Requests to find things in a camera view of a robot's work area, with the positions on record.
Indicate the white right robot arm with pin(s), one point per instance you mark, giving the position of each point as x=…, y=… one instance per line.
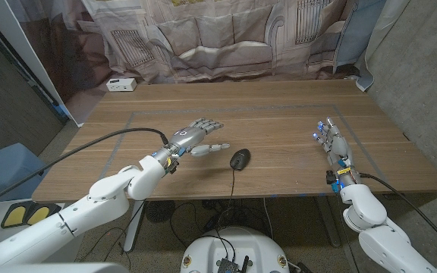
x=381, y=235

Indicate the white board frame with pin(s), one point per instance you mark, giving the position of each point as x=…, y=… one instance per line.
x=29, y=53

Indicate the white blue curtain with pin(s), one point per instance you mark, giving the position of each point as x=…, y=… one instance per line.
x=355, y=38

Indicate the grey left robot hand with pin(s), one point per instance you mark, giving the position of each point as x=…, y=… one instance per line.
x=190, y=136

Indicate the black computer mouse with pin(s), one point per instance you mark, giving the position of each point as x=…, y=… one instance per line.
x=240, y=159

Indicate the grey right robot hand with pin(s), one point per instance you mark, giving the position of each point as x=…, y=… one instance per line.
x=338, y=146

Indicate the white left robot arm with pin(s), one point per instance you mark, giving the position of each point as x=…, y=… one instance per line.
x=78, y=212

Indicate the white power strip box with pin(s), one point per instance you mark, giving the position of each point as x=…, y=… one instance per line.
x=121, y=84

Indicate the grey table leg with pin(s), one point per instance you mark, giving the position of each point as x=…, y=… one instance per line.
x=328, y=223

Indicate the yellow black foot pedal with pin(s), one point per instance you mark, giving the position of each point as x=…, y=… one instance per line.
x=13, y=216
x=40, y=214

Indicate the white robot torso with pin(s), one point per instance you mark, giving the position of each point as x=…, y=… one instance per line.
x=241, y=242

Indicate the printed living room backdrop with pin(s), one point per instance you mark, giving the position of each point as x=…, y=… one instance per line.
x=218, y=41

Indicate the blue grey storage bin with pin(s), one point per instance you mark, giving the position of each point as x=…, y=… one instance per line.
x=6, y=174

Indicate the white table leg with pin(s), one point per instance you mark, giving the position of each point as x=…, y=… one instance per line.
x=133, y=227

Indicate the black round fan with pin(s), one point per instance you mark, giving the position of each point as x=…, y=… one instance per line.
x=160, y=211

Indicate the dark perforated partition panel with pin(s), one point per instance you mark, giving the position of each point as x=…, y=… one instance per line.
x=13, y=113

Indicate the black electronics module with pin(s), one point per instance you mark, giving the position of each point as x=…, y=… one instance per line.
x=228, y=265

